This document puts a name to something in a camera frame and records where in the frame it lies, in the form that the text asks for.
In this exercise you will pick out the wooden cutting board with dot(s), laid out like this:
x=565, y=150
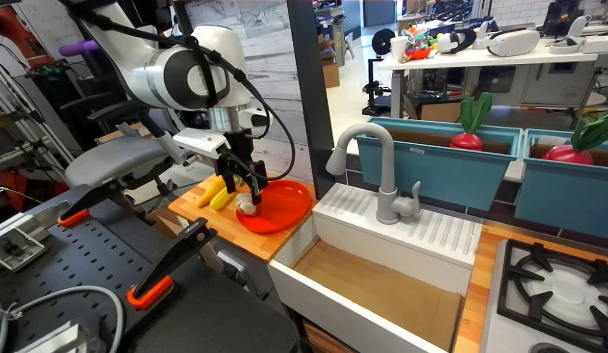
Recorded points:
x=212, y=222

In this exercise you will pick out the grey toy faucet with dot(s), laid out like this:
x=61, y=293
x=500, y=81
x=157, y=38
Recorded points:
x=386, y=189

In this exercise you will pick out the red toy radish green leaves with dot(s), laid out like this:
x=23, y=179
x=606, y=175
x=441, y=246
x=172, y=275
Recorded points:
x=569, y=153
x=473, y=114

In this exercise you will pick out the white lab table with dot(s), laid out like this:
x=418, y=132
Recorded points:
x=486, y=61

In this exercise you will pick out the wooden stove counter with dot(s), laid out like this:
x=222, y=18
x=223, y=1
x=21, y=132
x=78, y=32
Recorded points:
x=473, y=295

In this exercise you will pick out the black frame post beside panel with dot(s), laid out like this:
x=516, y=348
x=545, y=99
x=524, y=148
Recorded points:
x=310, y=91

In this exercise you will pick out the orange round plate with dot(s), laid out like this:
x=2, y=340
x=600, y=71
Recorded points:
x=284, y=204

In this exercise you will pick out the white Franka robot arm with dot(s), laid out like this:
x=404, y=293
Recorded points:
x=167, y=81

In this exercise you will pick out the black perforated robot table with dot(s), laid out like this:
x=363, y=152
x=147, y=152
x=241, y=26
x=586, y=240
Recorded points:
x=80, y=261

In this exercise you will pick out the aluminium bracket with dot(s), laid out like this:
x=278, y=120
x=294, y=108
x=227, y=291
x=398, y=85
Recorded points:
x=12, y=246

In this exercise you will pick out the white toy sink basin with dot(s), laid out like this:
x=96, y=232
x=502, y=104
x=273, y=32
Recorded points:
x=408, y=242

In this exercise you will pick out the small white toy object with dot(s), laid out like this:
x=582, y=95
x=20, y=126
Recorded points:
x=245, y=208

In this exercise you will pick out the grey wood-look backsplash panel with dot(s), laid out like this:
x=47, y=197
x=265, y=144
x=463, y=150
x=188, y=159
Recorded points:
x=276, y=59

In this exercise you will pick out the white VR headset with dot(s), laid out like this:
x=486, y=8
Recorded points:
x=512, y=42

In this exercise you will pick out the teal planter box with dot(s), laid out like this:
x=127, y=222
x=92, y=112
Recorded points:
x=565, y=197
x=441, y=177

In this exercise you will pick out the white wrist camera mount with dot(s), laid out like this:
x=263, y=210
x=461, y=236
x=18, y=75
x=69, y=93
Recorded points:
x=196, y=142

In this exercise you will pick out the grey padded chair seat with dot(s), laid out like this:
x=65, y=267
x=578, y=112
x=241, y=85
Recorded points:
x=114, y=159

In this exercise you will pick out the toy gas stove top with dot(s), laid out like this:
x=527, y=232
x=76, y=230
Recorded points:
x=559, y=301

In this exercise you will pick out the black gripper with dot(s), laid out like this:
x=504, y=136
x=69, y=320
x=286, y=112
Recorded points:
x=237, y=150

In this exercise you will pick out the yellow toy corn cob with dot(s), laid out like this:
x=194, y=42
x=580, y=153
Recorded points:
x=222, y=199

